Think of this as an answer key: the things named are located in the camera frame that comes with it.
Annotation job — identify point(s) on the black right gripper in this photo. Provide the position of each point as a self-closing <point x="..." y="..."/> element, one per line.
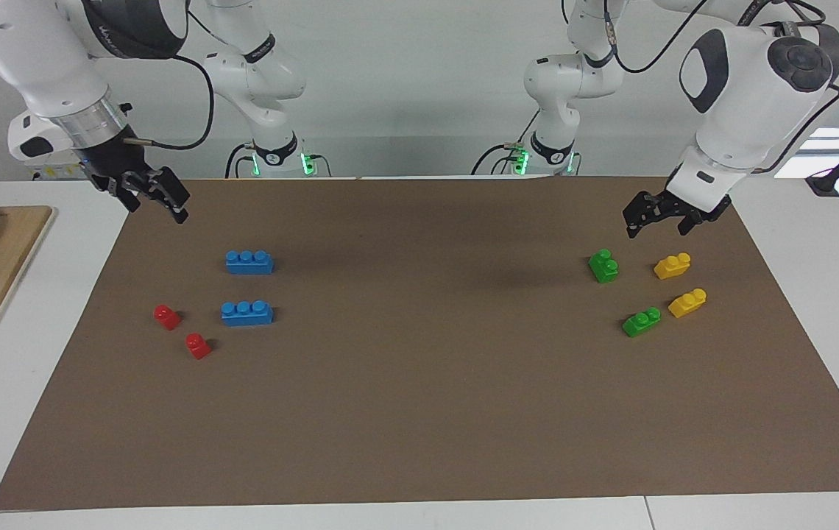
<point x="114" y="158"/>

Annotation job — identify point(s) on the white power strip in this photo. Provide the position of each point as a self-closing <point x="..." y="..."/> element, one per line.
<point x="59" y="171"/>

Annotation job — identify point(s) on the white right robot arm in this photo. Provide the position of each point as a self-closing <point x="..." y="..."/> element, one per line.
<point x="37" y="51"/>

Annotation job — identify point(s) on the blue three-stud toy block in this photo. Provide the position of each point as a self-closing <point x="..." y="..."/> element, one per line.
<point x="246" y="314"/>
<point x="249" y="263"/>

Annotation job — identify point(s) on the brown table mat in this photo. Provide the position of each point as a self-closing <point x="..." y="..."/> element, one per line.
<point x="419" y="412"/>

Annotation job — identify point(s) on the green two-stud toy block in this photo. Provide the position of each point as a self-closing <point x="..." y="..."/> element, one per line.
<point x="603" y="267"/>
<point x="642" y="322"/>

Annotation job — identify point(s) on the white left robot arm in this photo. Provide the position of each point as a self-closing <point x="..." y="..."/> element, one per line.
<point x="743" y="81"/>

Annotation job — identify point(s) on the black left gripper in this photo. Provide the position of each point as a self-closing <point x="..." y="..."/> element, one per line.
<point x="670" y="202"/>

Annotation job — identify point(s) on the yellow two-stud toy block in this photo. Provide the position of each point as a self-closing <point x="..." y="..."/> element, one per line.
<point x="687" y="303"/>
<point x="672" y="266"/>

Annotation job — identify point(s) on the red single-stud toy block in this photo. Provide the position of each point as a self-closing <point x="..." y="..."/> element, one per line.
<point x="167" y="317"/>
<point x="198" y="346"/>

